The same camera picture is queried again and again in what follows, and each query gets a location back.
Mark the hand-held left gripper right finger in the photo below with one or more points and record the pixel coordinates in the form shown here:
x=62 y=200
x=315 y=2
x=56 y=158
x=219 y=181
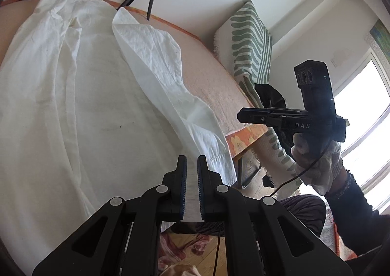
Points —
x=200 y=193

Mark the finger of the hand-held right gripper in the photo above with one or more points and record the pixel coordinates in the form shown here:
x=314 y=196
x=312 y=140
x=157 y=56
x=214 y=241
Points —
x=253 y=116

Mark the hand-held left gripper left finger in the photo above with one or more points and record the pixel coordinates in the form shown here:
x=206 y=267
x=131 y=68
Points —
x=183 y=190

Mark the white long-sleeved shirt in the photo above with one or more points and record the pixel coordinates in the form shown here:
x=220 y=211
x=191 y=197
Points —
x=91 y=96

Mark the person's right forearm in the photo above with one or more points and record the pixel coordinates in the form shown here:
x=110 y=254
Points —
x=356 y=218

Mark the person's right hand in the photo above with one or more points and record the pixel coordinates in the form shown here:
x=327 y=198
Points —
x=307 y=169

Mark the black cloth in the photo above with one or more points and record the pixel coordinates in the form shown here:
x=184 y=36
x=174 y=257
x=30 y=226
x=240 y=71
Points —
x=271 y=96

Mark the orange floral sheet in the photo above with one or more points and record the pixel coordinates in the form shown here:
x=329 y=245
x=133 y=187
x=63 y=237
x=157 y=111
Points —
x=240 y=141

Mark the white framed window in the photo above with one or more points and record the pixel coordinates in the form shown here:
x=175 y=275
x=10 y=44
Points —
x=371 y=129

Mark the green striped white cushion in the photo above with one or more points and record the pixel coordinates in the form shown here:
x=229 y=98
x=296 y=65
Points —
x=246 y=38

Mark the person's leg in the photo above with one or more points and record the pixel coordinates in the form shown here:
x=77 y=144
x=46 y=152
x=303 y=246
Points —
x=298 y=209

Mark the dark furniture frame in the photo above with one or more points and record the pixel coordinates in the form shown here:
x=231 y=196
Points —
x=249 y=169

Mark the colourful wall painting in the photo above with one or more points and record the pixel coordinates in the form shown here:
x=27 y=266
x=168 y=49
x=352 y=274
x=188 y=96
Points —
x=381 y=38

